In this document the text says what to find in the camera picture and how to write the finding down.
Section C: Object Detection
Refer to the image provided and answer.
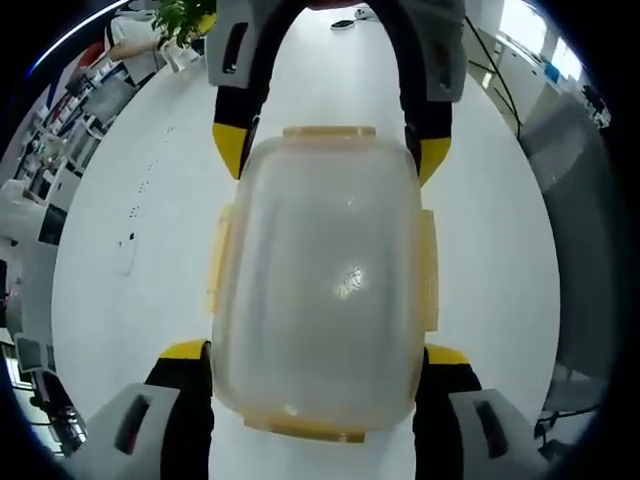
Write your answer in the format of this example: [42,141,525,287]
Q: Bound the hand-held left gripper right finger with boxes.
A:
[410,343,569,480]

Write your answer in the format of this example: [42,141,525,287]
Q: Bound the green potted plant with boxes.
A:
[149,0,219,51]

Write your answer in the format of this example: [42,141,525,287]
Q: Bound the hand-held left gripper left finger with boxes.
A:
[62,338,216,480]

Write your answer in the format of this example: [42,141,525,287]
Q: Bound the clear plastic buckle box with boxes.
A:
[204,124,442,445]

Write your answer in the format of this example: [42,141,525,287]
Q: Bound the white storage shelves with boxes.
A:
[0,44,134,251]

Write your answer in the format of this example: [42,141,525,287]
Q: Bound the black cable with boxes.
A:
[463,15,522,142]

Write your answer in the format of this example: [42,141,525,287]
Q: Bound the white plant pot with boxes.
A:
[162,39,197,72]

